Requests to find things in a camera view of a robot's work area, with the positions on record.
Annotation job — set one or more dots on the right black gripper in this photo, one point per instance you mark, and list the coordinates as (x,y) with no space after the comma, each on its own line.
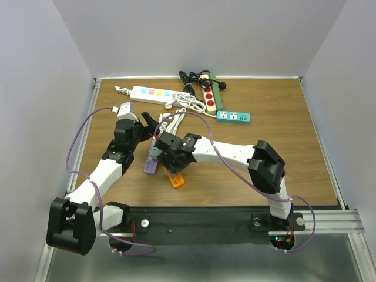
(163,147)

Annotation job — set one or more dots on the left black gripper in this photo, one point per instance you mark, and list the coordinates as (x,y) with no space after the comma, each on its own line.
(141,128)

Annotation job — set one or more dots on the orange power strip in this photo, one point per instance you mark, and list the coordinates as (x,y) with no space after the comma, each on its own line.
(176,180)

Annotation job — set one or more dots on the purple power strip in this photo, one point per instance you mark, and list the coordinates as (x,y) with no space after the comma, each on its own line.
(151,166)

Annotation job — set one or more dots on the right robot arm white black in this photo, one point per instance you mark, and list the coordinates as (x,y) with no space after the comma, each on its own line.
(258,165)

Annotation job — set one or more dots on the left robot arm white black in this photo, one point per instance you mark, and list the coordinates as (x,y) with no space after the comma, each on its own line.
(76,220)

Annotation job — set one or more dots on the green charger plug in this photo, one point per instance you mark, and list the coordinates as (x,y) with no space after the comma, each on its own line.
(154,153)

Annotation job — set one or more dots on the white multicolour power strip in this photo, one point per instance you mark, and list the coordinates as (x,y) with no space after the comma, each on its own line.
(153,95)

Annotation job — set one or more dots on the beige red power strip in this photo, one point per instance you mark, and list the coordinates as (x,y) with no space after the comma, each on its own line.
(208,96)

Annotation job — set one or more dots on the teal power strip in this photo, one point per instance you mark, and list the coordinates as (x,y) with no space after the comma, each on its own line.
(239,118)

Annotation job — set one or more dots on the dark green power strip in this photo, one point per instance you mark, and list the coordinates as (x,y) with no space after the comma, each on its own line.
(215,85)

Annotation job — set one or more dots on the white coiled cord purple strip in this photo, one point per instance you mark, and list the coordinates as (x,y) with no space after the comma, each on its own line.
(163,120)

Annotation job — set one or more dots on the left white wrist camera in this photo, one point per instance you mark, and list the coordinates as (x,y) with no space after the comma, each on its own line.
(127,111)

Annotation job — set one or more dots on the left aluminium rail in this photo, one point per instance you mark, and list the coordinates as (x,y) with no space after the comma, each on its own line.
(80,142)

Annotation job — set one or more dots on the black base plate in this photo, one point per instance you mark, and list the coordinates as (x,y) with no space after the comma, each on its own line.
(204,225)

